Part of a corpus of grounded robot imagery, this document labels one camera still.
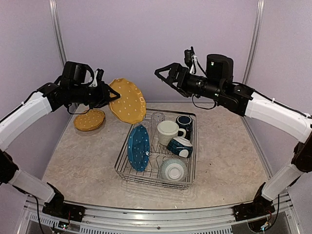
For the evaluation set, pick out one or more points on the pale striped bowl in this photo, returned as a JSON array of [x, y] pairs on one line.
[[173, 170]]

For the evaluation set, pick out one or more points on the aluminium front rail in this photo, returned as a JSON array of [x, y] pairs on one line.
[[108, 220]]

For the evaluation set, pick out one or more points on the metal wire dish rack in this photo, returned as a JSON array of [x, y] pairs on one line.
[[158, 154]]

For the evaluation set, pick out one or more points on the aluminium frame post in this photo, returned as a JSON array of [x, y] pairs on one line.
[[57, 30], [254, 41]]

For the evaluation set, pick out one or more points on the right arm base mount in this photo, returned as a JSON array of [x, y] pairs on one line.
[[251, 210]]

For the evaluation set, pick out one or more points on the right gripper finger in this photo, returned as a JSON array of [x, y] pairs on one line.
[[171, 83], [172, 70]]

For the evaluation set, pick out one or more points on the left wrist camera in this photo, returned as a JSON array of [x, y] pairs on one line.
[[79, 74]]

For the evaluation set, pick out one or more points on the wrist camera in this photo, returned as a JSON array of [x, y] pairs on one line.
[[218, 67], [79, 74]]

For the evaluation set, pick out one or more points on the teal and white bowl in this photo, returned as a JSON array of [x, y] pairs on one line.
[[180, 146]]

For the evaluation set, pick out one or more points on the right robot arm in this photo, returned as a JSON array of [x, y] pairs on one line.
[[245, 101]]

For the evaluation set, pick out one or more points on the dark blue mug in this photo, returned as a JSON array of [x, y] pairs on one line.
[[185, 122]]

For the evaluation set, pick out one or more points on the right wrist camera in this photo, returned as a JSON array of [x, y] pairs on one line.
[[218, 67]]

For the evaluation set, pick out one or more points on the yellow polka dot plate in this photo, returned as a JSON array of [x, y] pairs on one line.
[[131, 106], [89, 120]]

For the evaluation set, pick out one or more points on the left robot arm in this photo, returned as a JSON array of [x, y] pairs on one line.
[[41, 102]]

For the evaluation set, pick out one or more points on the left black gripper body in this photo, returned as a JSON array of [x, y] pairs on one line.
[[95, 98]]

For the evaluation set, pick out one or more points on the clear glass tumbler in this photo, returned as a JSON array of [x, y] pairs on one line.
[[157, 117], [147, 124]]

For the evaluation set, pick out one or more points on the left aluminium frame post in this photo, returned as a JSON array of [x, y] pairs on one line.
[[57, 30]]

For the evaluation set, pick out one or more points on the blue polka dot plate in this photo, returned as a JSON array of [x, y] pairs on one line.
[[138, 148]]

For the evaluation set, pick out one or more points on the right aluminium frame post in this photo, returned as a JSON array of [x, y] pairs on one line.
[[254, 41]]

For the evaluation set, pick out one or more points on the cream ribbed mug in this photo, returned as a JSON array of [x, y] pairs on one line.
[[167, 130]]

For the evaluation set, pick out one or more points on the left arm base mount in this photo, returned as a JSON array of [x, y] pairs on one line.
[[66, 211]]

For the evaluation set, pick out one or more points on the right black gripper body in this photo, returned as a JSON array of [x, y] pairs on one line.
[[207, 87]]

